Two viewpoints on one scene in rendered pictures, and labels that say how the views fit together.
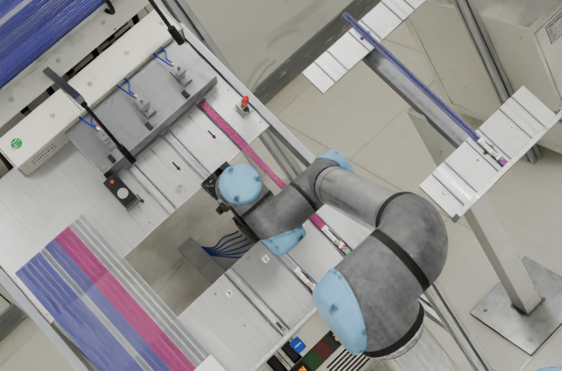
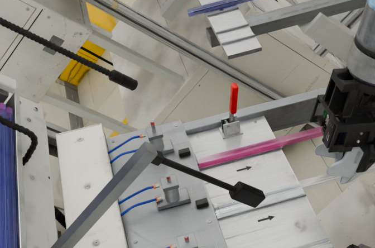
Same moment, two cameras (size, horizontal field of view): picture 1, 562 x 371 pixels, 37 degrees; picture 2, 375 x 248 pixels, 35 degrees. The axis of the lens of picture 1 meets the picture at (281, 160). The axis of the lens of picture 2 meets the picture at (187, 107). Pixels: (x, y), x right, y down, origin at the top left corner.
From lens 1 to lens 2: 1.35 m
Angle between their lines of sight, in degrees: 41
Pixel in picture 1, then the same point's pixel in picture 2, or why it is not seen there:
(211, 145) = (258, 174)
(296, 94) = not seen: outside the picture
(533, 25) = (250, 6)
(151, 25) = (74, 149)
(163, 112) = (192, 182)
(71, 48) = (34, 226)
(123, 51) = (82, 189)
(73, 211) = not seen: outside the picture
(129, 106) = (158, 217)
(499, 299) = not seen: outside the picture
